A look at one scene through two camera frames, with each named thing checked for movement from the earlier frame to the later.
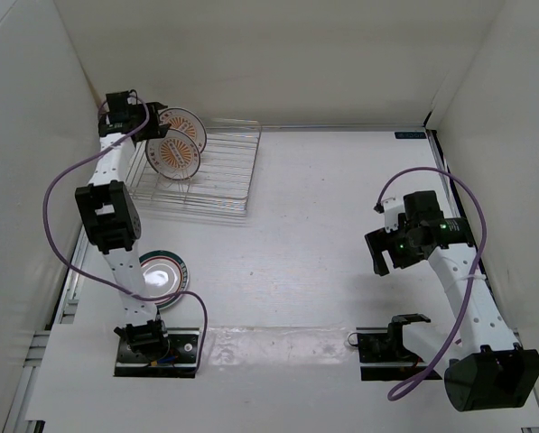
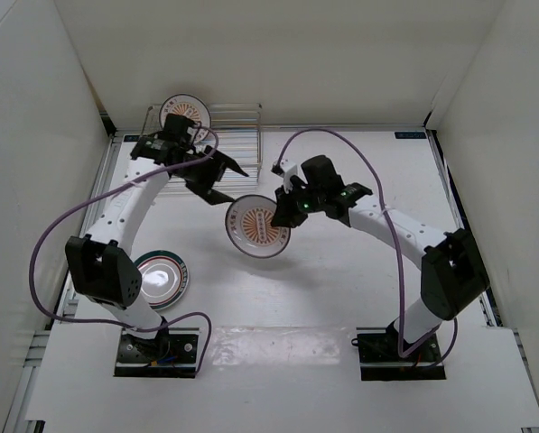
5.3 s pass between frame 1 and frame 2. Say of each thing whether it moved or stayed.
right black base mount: stayed
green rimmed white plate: stayed
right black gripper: moved
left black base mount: stayed
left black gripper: moved
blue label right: stayed
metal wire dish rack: moved
